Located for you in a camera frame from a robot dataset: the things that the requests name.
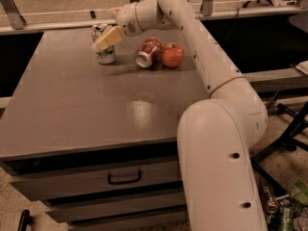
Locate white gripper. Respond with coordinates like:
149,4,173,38
94,3,141,51

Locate white green 7up can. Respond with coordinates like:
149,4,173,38
91,23,116,64

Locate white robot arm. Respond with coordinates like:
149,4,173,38
93,0,268,231

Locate red soda can lying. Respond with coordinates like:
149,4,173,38
135,37,162,68

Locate dark crushed can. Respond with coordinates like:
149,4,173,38
261,185,280,227

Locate red apple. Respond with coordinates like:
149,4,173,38
161,41,184,68

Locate grey drawer cabinet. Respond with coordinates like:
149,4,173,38
0,29,205,231

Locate black metal stand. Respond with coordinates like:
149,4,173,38
250,102,308,195

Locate green white packet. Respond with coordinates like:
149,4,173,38
291,181,308,206

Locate black cable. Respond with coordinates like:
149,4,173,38
229,7,241,46

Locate black drawer handle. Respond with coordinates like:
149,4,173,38
107,169,142,186

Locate black handle at floor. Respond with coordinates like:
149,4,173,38
17,209,33,231

